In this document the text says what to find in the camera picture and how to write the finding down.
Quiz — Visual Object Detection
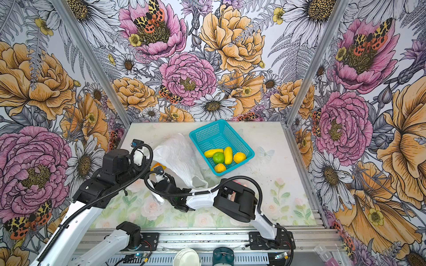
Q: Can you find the orange yellow toy pepper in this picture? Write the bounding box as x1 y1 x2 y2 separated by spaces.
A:
151 163 166 171

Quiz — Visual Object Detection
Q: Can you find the white plastic bag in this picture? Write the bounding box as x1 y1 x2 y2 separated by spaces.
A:
148 134 217 210

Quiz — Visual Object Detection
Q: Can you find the small yellow toy banana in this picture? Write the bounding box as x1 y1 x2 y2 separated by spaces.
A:
204 149 224 158

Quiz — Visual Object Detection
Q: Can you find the orange yellow toy fruit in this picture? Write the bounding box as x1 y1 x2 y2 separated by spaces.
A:
214 164 227 173

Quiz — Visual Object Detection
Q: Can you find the green toy pepper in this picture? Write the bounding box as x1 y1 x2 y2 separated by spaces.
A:
212 152 225 164

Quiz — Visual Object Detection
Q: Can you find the yellow toy lemon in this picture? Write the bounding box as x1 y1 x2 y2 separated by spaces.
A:
233 152 247 164

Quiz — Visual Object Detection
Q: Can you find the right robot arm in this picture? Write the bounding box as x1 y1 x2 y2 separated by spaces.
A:
144 167 296 250

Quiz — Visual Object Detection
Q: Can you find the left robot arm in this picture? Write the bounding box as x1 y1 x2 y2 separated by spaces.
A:
31 140 154 266

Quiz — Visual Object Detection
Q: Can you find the teal plastic basket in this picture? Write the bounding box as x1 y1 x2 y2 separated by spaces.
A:
189 120 255 176

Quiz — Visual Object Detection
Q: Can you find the white round lid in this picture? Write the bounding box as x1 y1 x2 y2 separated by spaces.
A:
173 248 201 266

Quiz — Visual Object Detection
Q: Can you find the dark green round container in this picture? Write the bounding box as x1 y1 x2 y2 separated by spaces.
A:
212 247 235 266

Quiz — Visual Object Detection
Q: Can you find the clear plastic box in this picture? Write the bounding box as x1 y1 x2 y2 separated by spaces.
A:
314 244 339 266

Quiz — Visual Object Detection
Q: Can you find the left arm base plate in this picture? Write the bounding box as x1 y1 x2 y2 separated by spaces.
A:
126 232 160 252

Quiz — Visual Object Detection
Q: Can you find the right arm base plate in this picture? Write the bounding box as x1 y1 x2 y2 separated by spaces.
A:
246 231 296 250

